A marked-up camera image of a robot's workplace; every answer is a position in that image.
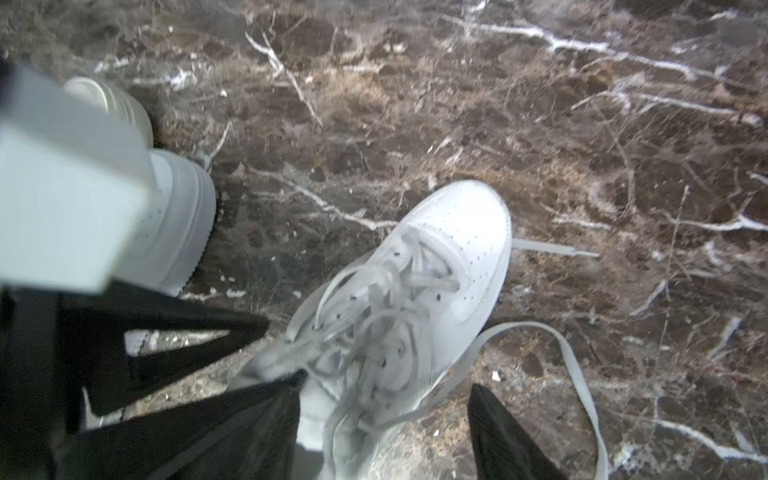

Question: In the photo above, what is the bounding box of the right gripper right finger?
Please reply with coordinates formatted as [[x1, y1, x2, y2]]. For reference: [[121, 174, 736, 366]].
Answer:
[[467, 384, 567, 480]]

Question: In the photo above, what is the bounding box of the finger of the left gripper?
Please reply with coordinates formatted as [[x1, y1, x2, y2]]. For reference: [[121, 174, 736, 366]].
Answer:
[[59, 282, 269, 416]]

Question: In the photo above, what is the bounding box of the white sneaker one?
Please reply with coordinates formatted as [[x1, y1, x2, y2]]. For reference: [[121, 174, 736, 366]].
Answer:
[[63, 77, 216, 297], [230, 180, 576, 479]]

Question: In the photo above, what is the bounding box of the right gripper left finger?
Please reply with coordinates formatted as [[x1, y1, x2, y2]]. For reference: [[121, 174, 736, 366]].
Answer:
[[56, 372, 307, 479]]

